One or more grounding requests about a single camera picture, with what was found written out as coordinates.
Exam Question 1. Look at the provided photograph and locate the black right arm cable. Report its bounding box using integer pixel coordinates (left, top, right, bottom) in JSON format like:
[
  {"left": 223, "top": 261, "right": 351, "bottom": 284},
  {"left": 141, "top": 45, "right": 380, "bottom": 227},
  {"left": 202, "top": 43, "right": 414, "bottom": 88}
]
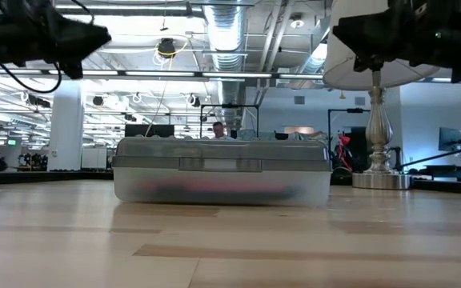
[{"left": 396, "top": 138, "right": 461, "bottom": 171}]

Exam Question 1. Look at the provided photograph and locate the grey draped sheet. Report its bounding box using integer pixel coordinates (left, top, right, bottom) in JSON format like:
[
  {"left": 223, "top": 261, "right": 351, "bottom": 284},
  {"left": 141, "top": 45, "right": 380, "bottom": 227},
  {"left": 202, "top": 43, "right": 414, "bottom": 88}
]
[{"left": 286, "top": 131, "right": 330, "bottom": 142}]

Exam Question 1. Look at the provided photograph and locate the black computer monitor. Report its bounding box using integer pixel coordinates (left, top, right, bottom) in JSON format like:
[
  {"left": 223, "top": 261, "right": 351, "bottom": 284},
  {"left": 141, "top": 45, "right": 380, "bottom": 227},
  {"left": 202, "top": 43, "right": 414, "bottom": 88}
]
[{"left": 124, "top": 123, "right": 175, "bottom": 139}]

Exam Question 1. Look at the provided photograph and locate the red equipment piece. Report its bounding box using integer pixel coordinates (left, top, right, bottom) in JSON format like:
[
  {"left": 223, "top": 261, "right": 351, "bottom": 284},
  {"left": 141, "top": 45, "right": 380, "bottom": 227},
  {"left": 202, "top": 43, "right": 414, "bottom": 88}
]
[{"left": 336, "top": 134, "right": 352, "bottom": 171}]

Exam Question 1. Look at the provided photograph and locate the narrow black stand frame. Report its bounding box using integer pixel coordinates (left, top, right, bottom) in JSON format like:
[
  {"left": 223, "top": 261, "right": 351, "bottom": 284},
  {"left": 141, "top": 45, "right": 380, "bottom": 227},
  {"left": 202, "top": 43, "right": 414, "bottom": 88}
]
[{"left": 327, "top": 107, "right": 371, "bottom": 165}]

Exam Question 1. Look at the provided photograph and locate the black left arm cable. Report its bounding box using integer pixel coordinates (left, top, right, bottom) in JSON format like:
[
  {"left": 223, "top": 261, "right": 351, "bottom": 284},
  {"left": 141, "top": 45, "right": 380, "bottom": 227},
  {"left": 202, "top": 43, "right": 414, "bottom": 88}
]
[{"left": 0, "top": 59, "right": 63, "bottom": 95}]

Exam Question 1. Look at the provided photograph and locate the white shade silver table lamp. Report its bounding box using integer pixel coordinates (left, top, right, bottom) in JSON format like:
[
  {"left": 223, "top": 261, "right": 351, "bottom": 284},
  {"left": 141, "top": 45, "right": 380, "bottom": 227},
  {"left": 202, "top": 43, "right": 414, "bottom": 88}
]
[{"left": 322, "top": 0, "right": 442, "bottom": 190}]

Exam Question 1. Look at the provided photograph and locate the overhead rig crossbar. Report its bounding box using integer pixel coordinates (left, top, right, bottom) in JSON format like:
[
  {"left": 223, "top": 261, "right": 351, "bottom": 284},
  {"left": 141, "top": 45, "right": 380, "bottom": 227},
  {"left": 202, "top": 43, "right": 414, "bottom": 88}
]
[{"left": 0, "top": 68, "right": 326, "bottom": 80}]

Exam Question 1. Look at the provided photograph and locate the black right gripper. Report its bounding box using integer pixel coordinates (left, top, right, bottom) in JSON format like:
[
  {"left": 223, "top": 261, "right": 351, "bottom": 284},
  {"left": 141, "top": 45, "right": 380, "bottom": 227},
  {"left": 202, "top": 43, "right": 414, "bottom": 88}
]
[{"left": 333, "top": 0, "right": 461, "bottom": 83}]

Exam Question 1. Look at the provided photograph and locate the white cabinet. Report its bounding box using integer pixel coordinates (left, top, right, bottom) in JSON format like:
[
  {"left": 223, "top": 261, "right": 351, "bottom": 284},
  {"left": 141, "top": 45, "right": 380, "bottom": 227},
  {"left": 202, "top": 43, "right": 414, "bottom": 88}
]
[{"left": 80, "top": 146, "right": 108, "bottom": 170}]

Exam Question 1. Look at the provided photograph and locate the clear pencil box grey lid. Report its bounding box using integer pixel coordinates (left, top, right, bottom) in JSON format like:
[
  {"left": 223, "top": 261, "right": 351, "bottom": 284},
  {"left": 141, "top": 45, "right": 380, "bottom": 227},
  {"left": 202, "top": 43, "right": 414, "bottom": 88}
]
[{"left": 111, "top": 137, "right": 333, "bottom": 207}]

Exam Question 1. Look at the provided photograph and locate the black aluminium rig frame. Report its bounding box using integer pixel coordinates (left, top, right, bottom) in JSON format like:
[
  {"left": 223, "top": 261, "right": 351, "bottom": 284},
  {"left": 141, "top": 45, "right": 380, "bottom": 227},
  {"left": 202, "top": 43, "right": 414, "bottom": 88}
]
[{"left": 0, "top": 168, "right": 461, "bottom": 196}]

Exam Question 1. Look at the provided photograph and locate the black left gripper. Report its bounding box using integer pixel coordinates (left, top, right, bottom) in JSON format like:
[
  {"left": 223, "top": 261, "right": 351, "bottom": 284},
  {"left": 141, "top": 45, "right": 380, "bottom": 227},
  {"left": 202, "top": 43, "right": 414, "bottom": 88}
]
[{"left": 0, "top": 0, "right": 113, "bottom": 80}]

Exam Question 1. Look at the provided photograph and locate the wide black stand frame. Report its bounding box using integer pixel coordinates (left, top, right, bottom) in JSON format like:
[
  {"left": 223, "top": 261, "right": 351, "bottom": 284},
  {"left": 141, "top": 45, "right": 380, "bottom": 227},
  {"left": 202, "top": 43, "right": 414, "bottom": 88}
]
[{"left": 199, "top": 103, "right": 260, "bottom": 139}]

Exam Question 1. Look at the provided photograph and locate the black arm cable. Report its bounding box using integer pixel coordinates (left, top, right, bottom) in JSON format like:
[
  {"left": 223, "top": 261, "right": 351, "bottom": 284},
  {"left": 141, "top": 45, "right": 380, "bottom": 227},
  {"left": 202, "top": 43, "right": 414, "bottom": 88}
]
[
  {"left": 396, "top": 138, "right": 461, "bottom": 171},
  {"left": 0, "top": 59, "right": 63, "bottom": 95}
]

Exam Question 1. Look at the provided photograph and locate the grey mounted monitor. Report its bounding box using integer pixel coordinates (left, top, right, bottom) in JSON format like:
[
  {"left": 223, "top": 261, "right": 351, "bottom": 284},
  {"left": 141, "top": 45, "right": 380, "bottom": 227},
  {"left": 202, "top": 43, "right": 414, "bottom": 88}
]
[{"left": 438, "top": 126, "right": 461, "bottom": 153}]

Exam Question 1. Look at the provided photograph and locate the person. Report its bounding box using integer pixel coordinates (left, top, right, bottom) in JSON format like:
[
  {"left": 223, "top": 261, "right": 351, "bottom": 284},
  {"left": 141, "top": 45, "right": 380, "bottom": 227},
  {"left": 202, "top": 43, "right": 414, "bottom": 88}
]
[{"left": 210, "top": 121, "right": 235, "bottom": 141}]

